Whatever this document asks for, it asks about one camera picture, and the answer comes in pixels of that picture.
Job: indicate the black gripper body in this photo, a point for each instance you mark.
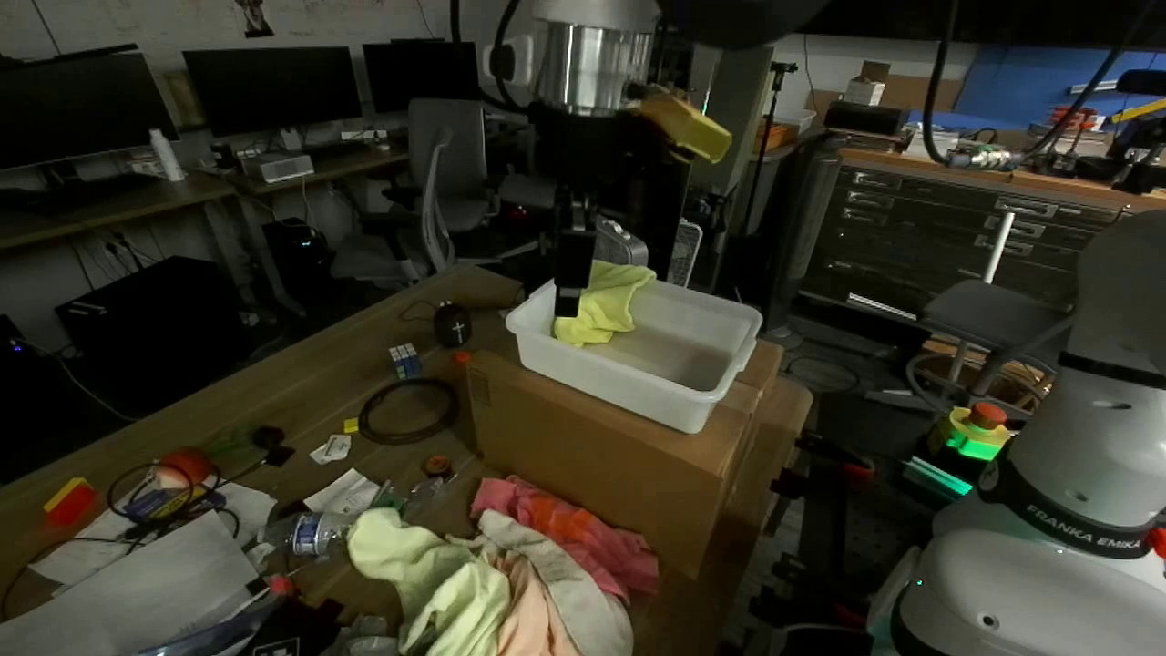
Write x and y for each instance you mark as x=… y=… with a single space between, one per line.
x=594 y=158

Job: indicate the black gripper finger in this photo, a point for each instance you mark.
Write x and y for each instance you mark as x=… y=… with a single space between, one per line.
x=572 y=273

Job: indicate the yellow shirt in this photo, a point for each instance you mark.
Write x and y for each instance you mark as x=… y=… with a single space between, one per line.
x=605 y=305

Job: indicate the orange shirt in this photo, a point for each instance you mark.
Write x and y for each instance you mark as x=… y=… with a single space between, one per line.
x=569 y=519

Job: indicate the cream shirt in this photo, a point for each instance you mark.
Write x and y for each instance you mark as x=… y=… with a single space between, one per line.
x=587 y=601

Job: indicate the peach shirt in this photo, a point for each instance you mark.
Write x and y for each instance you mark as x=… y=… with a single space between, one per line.
x=532 y=620

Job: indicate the white plastic basket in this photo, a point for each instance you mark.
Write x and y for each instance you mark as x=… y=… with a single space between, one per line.
x=679 y=389

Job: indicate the clear plastic container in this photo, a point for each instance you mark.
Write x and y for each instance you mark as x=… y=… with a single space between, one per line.
x=688 y=250
x=622 y=241

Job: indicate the black computer mouse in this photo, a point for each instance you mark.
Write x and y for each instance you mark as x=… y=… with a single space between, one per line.
x=450 y=323

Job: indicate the grey office chair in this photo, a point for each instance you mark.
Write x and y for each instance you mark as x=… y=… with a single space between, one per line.
x=445 y=148

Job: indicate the small rubiks cube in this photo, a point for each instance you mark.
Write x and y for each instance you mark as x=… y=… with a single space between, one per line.
x=407 y=357

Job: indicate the black computer monitor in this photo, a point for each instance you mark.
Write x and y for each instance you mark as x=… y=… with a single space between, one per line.
x=77 y=107
x=274 y=87
x=419 y=73

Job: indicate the small orange cap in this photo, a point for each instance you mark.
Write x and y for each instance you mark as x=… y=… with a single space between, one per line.
x=440 y=468

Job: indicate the small white tag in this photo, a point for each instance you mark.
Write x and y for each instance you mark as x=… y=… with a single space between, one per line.
x=331 y=451

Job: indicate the small grey desk device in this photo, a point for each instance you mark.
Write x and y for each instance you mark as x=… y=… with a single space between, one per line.
x=286 y=168

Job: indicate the white paper napkin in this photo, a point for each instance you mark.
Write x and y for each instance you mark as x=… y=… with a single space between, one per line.
x=340 y=494

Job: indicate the small brown cardboard box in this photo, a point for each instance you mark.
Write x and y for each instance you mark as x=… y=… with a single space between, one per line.
x=931 y=97

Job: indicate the small black clip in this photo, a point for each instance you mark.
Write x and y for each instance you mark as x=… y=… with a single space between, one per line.
x=271 y=446

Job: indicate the dark drawer workbench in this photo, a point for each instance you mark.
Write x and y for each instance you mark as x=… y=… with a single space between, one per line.
x=949 y=241

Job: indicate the crumpled clear plastic bottle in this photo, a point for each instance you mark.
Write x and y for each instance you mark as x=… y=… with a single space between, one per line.
x=314 y=531

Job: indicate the white spray bottle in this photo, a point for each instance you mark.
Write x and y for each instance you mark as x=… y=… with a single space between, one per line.
x=167 y=158

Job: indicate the red emergency stop button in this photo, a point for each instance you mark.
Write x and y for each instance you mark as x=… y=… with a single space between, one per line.
x=979 y=432

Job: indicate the red tape roll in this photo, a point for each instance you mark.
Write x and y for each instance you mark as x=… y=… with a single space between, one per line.
x=184 y=468

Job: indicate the wooden office desk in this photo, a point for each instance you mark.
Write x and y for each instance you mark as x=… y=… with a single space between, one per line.
x=111 y=208

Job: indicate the white paper sheets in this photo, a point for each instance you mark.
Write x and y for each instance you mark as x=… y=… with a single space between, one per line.
x=131 y=596

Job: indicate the red and yellow tool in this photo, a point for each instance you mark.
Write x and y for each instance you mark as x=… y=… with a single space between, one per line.
x=69 y=499

